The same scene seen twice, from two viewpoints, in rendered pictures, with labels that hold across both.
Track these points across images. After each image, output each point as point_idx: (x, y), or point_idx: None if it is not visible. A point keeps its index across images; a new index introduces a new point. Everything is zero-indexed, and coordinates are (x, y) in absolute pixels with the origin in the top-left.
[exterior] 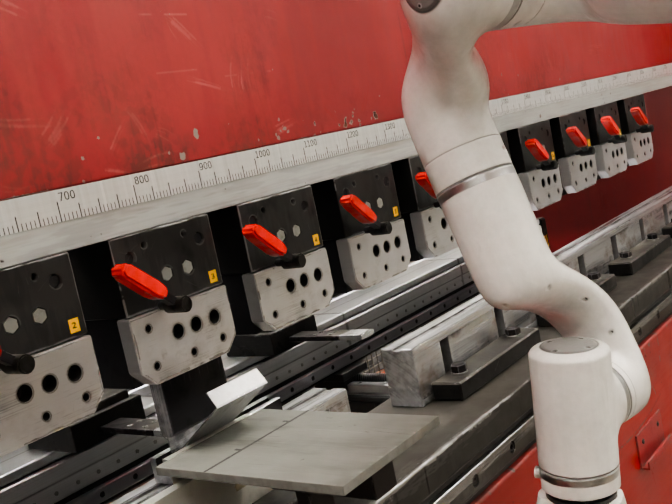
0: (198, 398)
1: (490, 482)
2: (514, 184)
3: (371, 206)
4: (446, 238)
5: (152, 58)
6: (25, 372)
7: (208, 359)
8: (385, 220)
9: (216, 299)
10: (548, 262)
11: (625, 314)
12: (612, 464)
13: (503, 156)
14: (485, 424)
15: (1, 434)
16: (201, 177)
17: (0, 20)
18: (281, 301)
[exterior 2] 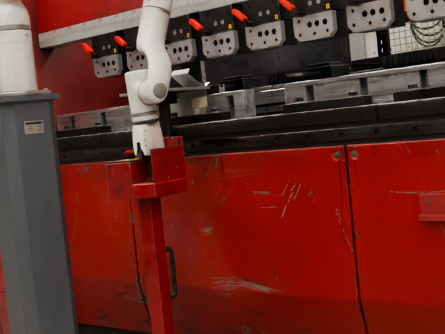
0: (191, 75)
1: (262, 150)
2: (143, 13)
3: (261, 13)
4: (310, 32)
5: None
6: (125, 51)
7: (182, 61)
8: (269, 20)
9: (187, 43)
10: (138, 41)
11: (430, 106)
12: (132, 111)
13: (146, 3)
14: (256, 120)
15: (132, 66)
16: (189, 1)
17: None
18: (210, 48)
